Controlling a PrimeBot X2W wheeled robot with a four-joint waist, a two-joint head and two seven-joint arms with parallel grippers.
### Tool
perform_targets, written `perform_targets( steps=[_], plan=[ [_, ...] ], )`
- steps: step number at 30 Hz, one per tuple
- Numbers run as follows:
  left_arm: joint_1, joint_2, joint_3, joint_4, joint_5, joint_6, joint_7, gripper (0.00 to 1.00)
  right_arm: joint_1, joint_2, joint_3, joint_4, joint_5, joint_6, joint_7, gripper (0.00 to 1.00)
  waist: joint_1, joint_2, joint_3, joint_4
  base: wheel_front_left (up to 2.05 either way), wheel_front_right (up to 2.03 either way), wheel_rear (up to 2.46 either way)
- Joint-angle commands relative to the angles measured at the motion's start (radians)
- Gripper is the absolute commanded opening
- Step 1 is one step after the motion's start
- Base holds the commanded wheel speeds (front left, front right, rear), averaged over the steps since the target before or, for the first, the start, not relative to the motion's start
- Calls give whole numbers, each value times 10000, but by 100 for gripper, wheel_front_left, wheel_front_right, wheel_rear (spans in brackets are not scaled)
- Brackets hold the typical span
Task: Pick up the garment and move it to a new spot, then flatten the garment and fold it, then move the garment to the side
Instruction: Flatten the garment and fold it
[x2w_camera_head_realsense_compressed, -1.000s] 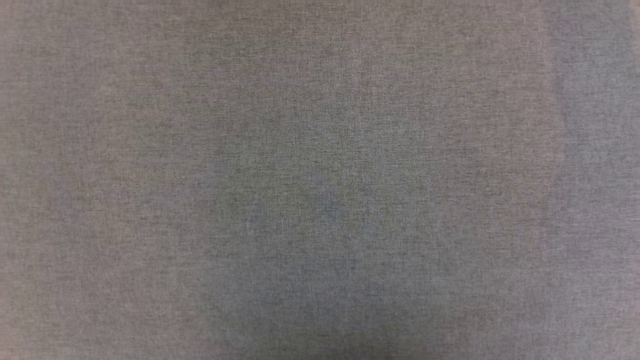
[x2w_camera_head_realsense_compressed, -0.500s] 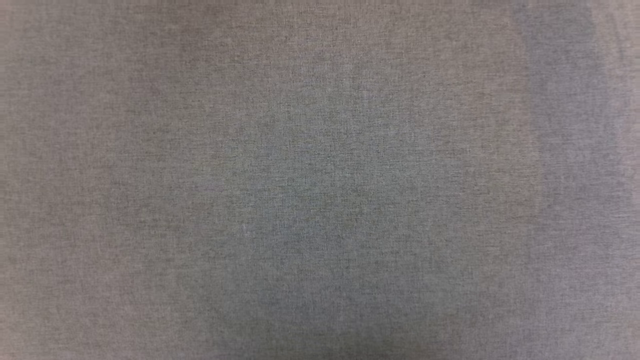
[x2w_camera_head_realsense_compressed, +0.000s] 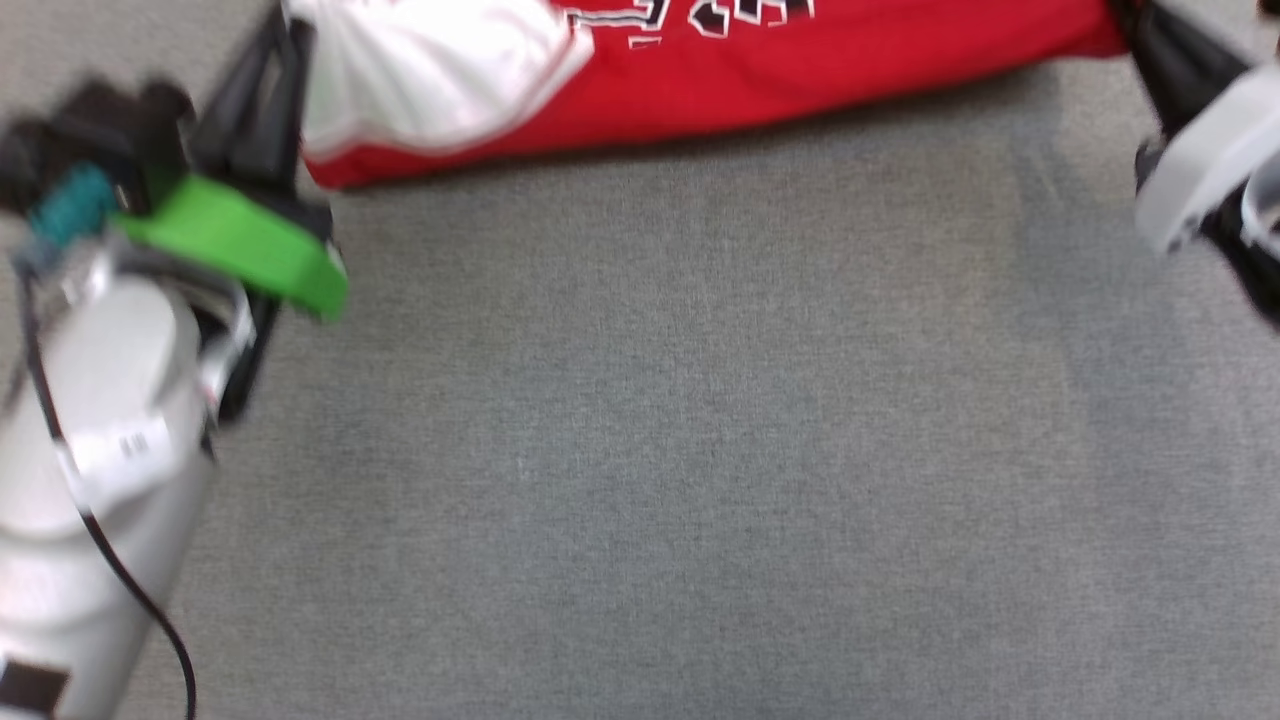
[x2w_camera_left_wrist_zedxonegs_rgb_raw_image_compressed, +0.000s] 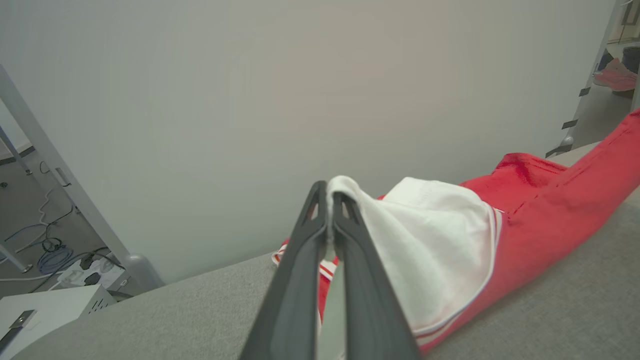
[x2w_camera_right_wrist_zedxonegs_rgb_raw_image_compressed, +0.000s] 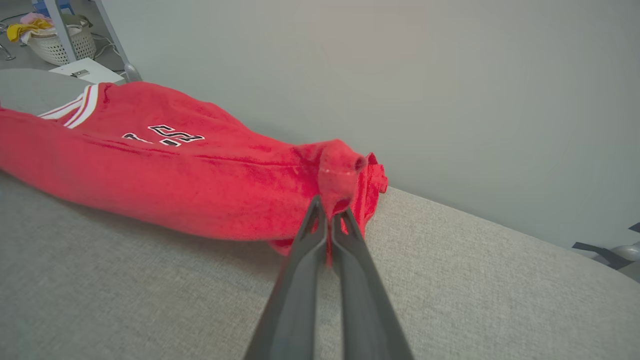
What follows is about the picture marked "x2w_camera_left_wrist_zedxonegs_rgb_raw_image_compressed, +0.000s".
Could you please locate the white power strip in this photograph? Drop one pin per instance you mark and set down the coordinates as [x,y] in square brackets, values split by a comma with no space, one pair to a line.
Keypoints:
[95,272]

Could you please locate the grey metal table leg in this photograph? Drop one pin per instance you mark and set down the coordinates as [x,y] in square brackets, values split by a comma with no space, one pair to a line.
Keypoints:
[15,260]

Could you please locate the dark basket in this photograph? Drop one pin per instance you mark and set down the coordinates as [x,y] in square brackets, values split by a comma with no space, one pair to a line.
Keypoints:
[632,59]

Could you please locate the pale grey partition panel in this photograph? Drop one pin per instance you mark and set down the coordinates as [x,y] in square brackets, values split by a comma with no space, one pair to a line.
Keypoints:
[250,100]

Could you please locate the pink cloth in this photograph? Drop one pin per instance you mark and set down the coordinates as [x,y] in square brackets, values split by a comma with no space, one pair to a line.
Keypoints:
[617,77]

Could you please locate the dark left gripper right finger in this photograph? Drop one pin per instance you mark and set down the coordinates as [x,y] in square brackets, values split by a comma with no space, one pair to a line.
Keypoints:
[370,310]

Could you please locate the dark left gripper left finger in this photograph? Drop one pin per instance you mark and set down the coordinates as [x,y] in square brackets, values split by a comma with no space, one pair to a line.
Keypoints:
[295,300]

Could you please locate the red white basketball jersey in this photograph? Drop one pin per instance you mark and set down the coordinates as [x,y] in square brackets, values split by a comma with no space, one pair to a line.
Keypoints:
[525,240]

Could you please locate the grey rounded partition foot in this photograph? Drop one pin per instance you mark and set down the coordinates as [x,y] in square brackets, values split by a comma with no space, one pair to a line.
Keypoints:
[566,141]
[142,272]

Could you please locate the white equipment box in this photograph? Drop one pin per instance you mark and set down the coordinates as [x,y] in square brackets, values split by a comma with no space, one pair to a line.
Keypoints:
[45,310]

